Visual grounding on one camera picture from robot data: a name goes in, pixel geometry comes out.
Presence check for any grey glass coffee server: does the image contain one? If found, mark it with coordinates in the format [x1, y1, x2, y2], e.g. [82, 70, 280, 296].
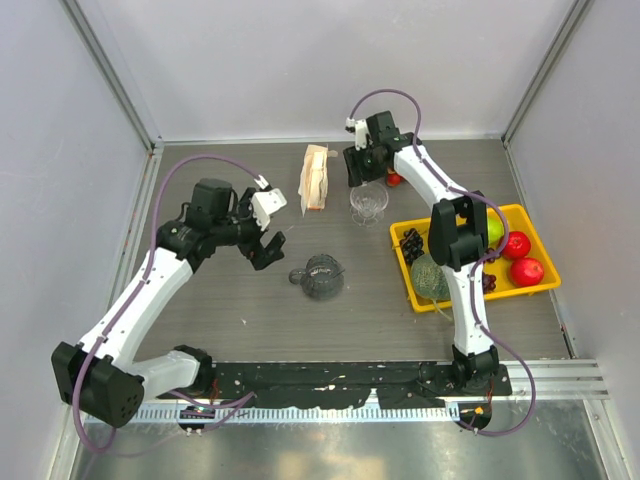
[288, 254, 345, 301]

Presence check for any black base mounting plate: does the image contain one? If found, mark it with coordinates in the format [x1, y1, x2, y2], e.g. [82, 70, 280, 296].
[181, 361, 512, 410]

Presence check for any white slotted cable duct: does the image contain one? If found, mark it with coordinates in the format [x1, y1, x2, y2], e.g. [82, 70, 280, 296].
[127, 401, 460, 426]

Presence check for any black grape bunch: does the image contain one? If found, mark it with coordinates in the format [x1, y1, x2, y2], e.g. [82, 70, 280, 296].
[400, 228, 424, 266]

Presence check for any purple grape bunch lower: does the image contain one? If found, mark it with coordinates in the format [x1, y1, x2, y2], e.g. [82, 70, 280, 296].
[482, 273, 497, 294]

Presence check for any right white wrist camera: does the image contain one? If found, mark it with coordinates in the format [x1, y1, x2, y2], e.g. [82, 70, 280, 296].
[345, 117, 371, 151]

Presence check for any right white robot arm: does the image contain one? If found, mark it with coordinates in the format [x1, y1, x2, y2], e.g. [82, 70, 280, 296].
[343, 111, 499, 394]

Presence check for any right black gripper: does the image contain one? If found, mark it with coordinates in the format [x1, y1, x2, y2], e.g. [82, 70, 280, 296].
[342, 141, 387, 188]

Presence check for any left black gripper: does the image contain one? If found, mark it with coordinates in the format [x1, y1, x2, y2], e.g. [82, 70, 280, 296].
[212, 188, 284, 268]

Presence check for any netted green melon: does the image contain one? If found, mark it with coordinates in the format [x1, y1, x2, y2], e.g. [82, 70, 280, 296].
[410, 254, 450, 301]

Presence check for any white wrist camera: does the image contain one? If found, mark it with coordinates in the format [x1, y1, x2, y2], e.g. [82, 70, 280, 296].
[250, 175, 287, 232]
[345, 117, 371, 151]

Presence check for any clear plastic coffee dripper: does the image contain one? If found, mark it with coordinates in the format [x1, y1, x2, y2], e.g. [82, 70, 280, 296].
[349, 182, 389, 227]

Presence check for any coffee filter paper pack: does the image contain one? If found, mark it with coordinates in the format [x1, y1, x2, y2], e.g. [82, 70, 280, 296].
[298, 144, 338, 215]

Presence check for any purple grape bunch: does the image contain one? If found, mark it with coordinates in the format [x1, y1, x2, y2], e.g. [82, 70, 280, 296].
[483, 245, 502, 264]
[482, 273, 497, 294]

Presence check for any red apple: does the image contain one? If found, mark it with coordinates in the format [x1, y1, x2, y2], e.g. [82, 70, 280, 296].
[501, 231, 532, 260]
[509, 257, 545, 288]

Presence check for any red apple upper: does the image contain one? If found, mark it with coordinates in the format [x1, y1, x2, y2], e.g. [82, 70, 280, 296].
[501, 231, 532, 260]

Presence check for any yellow plastic tray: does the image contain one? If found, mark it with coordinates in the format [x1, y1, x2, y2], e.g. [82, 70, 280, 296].
[389, 204, 561, 313]

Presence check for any green pear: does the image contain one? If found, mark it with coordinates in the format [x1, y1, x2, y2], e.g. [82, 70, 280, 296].
[487, 216, 505, 246]

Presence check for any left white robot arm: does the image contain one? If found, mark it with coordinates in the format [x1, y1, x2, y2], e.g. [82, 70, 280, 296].
[52, 179, 287, 428]

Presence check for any red apple lower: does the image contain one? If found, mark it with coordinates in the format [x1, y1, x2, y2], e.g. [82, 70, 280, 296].
[509, 257, 545, 288]

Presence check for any purple grape bunch upper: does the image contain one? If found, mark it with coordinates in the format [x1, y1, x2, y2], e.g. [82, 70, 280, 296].
[483, 245, 502, 264]

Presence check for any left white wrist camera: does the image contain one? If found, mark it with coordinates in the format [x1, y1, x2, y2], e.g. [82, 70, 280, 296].
[250, 175, 287, 232]

